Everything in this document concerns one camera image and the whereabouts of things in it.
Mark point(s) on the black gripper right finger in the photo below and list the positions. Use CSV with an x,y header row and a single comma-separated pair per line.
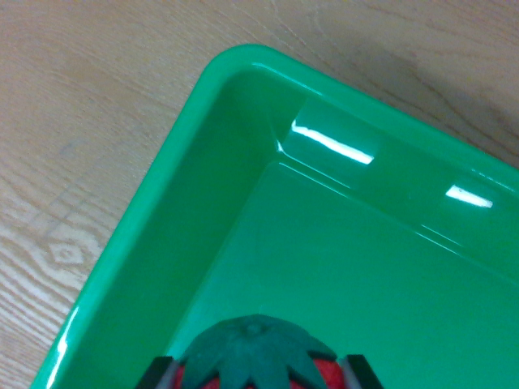
x,y
361,373

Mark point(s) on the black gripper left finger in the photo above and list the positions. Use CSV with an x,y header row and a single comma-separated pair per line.
x,y
158,373

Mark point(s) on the red toy strawberry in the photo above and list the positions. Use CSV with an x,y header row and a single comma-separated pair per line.
x,y
255,356

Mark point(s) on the green plastic bin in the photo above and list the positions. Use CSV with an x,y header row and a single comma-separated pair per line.
x,y
344,251

